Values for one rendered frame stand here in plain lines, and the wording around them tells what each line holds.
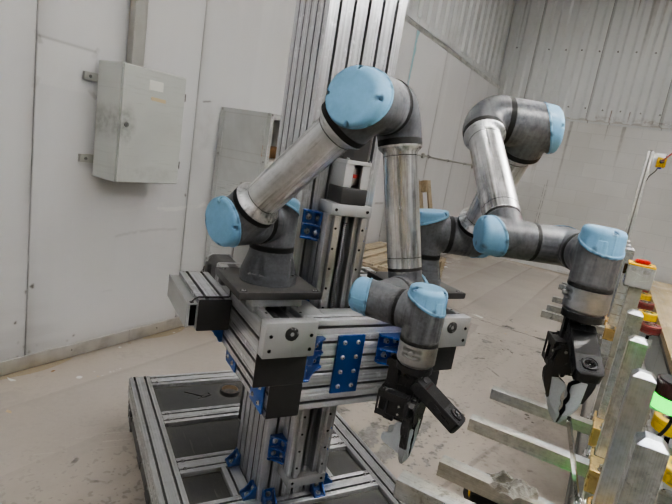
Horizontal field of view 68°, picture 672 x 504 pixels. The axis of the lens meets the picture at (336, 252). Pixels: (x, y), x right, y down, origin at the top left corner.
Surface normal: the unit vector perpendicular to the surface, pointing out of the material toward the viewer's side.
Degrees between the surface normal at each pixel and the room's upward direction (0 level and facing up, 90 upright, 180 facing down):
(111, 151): 90
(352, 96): 85
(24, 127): 90
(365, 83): 85
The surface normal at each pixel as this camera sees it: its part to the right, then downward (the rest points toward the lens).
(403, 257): -0.18, 0.08
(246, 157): -0.53, 0.09
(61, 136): 0.84, 0.24
